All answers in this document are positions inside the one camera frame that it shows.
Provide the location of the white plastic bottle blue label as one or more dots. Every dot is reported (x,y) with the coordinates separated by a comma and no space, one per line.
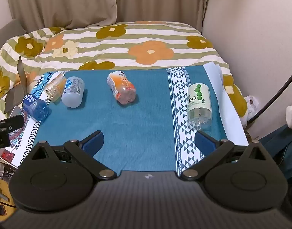
(73,91)

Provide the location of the yellow object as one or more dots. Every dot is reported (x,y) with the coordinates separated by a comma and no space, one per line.
(1,192)

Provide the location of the white plastic bag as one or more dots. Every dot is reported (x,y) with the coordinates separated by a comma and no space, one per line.
(252,106)

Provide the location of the orange label plastic bottle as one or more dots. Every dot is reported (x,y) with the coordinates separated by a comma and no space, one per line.
(122,88)

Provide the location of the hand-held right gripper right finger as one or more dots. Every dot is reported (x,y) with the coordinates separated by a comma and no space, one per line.
(204,143)

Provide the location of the clear yellowish plastic bottle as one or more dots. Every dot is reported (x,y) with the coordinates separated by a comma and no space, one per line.
(54,87)

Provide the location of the green label clear plastic bottle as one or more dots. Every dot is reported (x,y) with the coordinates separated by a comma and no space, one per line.
(199,105)

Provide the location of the floral striped blanket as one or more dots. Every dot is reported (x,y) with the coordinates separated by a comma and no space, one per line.
(141,43)

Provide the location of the beige curtain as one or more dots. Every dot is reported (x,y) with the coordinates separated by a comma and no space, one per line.
(157,1)
(64,2)

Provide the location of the grey headboard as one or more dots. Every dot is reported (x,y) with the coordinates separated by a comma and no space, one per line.
(6,32)

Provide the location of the blue denim cloth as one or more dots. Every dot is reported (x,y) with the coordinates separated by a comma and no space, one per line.
(283,148)

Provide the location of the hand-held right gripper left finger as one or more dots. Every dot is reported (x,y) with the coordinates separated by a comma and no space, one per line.
(93,143)

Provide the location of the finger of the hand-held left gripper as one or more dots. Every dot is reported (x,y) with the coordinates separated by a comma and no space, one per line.
(13,122)

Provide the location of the teal patterned cloth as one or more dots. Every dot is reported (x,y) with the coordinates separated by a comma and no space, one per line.
(136,124)

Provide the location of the grey laptop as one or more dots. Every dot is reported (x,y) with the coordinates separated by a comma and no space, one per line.
(15,93)

